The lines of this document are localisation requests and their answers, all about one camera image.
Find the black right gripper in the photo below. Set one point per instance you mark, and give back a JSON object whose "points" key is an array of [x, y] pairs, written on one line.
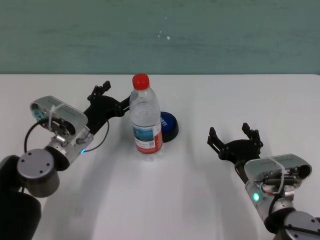
{"points": [[242, 150]]}

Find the clear water bottle red cap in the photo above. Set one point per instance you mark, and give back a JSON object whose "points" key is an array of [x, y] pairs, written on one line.
{"points": [[146, 120]]}

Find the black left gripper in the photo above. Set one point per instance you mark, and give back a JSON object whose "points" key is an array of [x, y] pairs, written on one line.
{"points": [[100, 110]]}

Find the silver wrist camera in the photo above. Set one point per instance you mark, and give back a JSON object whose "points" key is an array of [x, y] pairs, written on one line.
{"points": [[65, 112], [275, 165]]}

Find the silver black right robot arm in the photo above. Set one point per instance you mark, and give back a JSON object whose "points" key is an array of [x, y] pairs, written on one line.
{"points": [[297, 225]]}

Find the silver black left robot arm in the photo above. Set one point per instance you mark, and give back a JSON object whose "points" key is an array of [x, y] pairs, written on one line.
{"points": [[37, 170]]}

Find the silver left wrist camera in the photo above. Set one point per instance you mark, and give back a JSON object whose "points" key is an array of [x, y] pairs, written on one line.
{"points": [[65, 112]]}

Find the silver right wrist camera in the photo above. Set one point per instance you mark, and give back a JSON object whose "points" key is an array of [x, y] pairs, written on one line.
{"points": [[275, 165]]}

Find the blue button black base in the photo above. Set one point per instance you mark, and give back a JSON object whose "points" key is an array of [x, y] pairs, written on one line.
{"points": [[170, 125]]}

